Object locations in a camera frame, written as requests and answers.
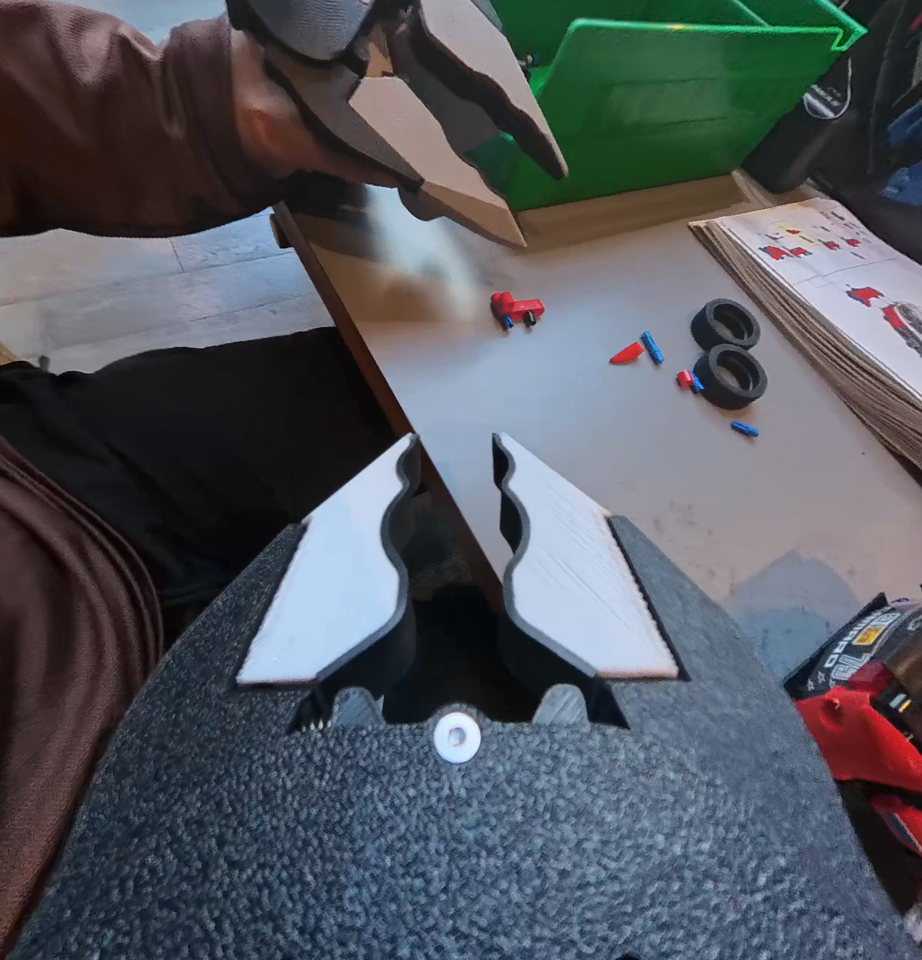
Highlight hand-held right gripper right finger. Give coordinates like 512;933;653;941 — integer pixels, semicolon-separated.
492;432;681;682

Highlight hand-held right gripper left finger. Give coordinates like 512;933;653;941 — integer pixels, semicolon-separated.
236;432;423;687

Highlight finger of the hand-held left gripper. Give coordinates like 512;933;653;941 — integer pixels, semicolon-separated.
348;73;530;250
416;0;570;181

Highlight green plastic bin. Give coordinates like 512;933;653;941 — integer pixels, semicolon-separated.
468;0;869;213

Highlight person's left forearm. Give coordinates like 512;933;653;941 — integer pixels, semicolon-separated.
0;0;282;238

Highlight grey desk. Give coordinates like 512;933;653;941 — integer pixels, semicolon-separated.
272;168;922;676

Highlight person's left hand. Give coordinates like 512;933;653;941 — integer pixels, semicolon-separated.
230;33;406;190

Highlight person's black pants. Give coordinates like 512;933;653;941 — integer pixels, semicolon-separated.
0;326;432;624

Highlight black rubber toy tire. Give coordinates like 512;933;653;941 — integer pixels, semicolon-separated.
689;297;763;353
691;342;770;412

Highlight person's brown sweater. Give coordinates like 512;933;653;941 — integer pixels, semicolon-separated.
0;420;167;960

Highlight toy brick race car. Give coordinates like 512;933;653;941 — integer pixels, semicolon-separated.
783;577;922;939

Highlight dark rounded object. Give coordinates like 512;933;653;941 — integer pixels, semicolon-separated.
741;30;882;196

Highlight open instruction booklet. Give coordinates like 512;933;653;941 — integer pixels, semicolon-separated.
689;196;922;501

